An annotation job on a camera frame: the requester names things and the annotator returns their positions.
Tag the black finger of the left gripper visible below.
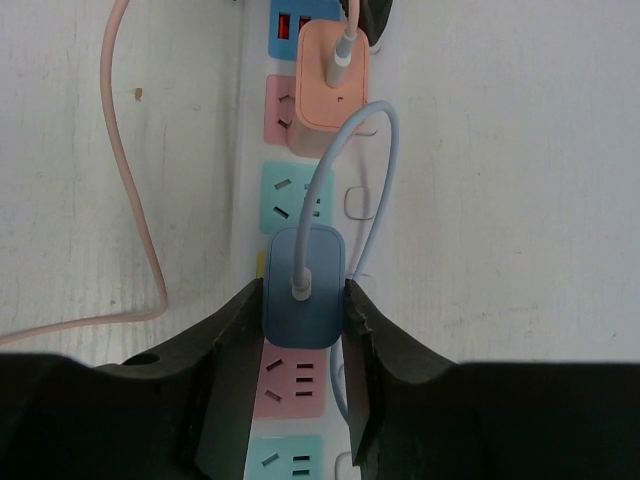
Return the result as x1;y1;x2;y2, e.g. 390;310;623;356
340;0;393;42

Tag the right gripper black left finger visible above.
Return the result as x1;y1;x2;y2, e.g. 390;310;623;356
1;280;264;479

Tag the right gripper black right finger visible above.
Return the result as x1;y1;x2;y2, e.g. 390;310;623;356
342;281;639;479

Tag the pink charger cable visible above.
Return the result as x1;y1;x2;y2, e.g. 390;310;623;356
0;0;361;346

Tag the pink charger plug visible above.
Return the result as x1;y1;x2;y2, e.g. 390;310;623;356
287;19;372;157

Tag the white colourful power strip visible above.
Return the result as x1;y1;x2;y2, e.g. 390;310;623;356
232;1;400;479

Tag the blue charger cable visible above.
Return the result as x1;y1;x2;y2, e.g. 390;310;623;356
290;99;401;426

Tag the blue charger plug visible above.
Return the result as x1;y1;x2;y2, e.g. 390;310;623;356
262;224;345;349

